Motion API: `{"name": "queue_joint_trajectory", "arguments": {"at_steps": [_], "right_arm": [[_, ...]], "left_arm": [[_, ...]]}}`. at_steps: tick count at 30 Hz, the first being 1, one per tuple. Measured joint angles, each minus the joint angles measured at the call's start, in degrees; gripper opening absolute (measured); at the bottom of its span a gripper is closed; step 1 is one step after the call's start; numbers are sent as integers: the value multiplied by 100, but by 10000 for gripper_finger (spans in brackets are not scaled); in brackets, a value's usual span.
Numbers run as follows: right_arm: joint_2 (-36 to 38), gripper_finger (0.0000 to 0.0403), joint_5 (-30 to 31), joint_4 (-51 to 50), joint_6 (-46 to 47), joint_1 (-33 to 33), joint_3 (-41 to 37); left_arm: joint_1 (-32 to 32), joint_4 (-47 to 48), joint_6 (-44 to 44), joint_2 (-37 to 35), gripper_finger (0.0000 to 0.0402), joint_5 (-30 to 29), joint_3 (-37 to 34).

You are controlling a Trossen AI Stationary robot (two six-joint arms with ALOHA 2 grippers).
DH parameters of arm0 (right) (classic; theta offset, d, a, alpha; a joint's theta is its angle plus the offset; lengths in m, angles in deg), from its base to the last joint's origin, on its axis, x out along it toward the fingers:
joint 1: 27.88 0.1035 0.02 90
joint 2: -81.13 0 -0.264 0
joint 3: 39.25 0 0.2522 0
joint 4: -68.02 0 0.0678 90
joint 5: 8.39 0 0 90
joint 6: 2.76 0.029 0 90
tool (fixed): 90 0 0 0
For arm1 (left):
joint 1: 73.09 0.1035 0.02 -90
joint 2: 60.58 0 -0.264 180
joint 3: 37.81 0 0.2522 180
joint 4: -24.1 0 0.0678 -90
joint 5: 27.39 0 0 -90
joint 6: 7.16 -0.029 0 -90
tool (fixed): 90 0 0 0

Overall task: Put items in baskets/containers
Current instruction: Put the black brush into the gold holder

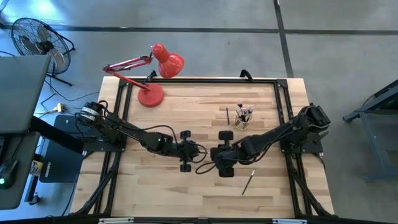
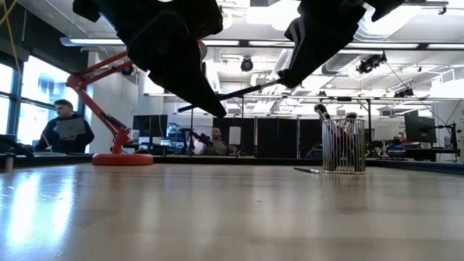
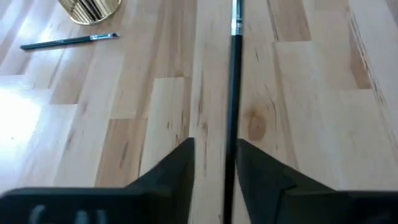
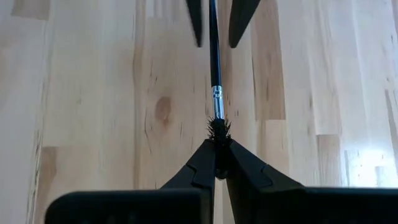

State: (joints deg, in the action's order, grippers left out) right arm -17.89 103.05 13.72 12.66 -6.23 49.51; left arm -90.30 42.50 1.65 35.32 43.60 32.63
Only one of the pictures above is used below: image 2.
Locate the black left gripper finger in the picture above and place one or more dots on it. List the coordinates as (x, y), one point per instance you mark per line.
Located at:
(174, 61)

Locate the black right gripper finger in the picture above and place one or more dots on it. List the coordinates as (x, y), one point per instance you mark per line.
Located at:
(319, 40)

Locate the black fan makeup brush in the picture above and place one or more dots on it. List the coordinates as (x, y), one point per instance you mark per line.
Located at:
(232, 96)

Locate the black ceiling spotlight cluster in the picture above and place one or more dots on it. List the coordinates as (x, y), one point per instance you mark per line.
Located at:
(369, 63)

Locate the long ceiling light strip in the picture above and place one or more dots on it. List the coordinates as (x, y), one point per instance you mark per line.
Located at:
(94, 41)

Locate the small black computer monitor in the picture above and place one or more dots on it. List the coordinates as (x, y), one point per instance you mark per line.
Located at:
(150, 126)

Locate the round black ceiling speaker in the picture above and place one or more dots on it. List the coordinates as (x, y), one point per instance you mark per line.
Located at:
(247, 64)

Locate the seated person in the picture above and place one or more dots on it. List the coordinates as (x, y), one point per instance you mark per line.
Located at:
(219, 145)

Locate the black partition panels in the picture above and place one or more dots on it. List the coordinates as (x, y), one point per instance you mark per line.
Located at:
(275, 137)

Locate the red desk lamp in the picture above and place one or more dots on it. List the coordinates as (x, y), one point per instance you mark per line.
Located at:
(122, 159)

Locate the grey laptop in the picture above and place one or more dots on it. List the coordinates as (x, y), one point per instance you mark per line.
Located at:
(70, 127)

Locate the blue box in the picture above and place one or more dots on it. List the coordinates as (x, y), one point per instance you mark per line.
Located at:
(395, 148)

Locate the large black computer monitor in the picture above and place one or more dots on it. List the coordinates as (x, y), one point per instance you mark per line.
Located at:
(420, 128)

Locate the standing person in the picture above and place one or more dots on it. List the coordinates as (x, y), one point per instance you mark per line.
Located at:
(65, 145)

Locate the black bulky object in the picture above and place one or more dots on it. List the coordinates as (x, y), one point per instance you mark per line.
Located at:
(14, 146)

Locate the silver ceiling air duct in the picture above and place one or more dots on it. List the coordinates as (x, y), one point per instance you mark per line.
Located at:
(344, 61)

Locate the black aluminium table frame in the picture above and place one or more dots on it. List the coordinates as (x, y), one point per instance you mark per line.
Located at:
(217, 160)

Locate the window with dark frame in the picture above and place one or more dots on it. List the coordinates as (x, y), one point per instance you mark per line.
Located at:
(25, 108)

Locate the silver bolt post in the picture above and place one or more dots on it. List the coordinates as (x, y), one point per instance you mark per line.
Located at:
(9, 163)

